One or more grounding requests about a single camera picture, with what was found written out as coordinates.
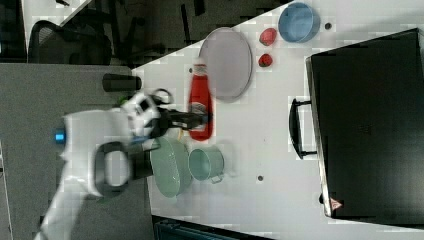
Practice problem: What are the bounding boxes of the small plush strawberry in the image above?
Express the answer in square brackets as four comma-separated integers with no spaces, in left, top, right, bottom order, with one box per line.
[258,54,273,67]

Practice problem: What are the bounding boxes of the green oval colander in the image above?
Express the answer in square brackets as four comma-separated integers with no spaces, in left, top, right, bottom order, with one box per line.
[150,137,192,198]

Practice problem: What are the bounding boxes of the silver black toaster oven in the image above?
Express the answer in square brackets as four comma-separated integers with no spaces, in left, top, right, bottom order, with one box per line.
[305,28,424,229]

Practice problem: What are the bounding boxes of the grey round plate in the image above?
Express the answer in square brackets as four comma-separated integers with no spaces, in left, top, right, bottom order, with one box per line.
[199,27,253,102]

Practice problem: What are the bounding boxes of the black office chair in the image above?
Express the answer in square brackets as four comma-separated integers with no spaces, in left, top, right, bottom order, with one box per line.
[27,20,112,65]

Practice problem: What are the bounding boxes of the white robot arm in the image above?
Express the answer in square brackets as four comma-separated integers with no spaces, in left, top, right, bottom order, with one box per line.
[34,107,210,240]

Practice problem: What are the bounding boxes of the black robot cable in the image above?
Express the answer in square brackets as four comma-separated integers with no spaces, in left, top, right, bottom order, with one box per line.
[149,88,174,106]

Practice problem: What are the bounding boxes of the green cup with handle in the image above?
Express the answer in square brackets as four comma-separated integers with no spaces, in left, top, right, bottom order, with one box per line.
[188,146,224,184]

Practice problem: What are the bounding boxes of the plush yellow banana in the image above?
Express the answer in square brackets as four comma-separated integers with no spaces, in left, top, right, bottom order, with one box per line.
[177,129,183,140]

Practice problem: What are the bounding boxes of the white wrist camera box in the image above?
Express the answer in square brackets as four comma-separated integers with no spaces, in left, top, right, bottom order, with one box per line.
[121,92,160,137]

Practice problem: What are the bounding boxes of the small green object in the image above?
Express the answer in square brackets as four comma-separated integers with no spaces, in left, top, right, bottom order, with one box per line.
[118,97,128,105]

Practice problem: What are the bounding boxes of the large plush strawberry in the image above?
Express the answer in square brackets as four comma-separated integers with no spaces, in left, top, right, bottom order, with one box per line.
[259,28,277,46]

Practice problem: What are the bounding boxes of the black cylinder cup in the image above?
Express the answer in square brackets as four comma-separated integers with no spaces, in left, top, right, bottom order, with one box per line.
[129,140,159,180]

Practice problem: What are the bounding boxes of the red plush ketchup bottle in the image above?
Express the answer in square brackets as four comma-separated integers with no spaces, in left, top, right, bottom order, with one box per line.
[188,64,213,141]

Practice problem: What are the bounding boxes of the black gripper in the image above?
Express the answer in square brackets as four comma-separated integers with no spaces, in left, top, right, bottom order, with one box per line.
[147,108,212,139]

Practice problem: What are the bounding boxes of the blue round bowl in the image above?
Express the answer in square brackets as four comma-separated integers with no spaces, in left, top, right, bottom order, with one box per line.
[278,2,321,43]

